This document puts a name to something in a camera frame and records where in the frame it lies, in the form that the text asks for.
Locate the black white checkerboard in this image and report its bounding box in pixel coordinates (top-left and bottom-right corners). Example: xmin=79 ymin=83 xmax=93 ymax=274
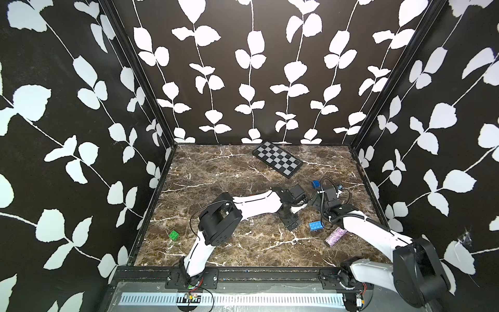
xmin=252 ymin=142 xmax=304 ymax=179

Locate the white slotted cable duct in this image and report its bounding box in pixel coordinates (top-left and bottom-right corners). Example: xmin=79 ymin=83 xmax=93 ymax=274
xmin=118 ymin=292 xmax=344 ymax=308

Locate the purple glitter microphone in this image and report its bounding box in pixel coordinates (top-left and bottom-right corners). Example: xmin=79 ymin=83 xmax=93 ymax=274
xmin=325 ymin=227 xmax=348 ymax=247

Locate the black mounting rail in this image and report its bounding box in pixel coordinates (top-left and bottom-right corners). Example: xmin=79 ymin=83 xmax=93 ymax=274
xmin=112 ymin=266 xmax=426 ymax=291

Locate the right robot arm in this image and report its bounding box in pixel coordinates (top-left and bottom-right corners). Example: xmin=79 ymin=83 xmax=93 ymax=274
xmin=310 ymin=177 xmax=452 ymax=309

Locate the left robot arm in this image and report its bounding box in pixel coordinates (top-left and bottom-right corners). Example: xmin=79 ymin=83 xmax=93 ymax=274
xmin=179 ymin=185 xmax=309 ymax=282

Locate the bright green brick left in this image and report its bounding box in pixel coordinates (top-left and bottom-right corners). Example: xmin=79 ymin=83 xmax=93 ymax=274
xmin=168 ymin=231 xmax=179 ymax=241

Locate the blue long brick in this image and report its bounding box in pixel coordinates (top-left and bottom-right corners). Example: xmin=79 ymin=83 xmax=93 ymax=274
xmin=309 ymin=221 xmax=324 ymax=231

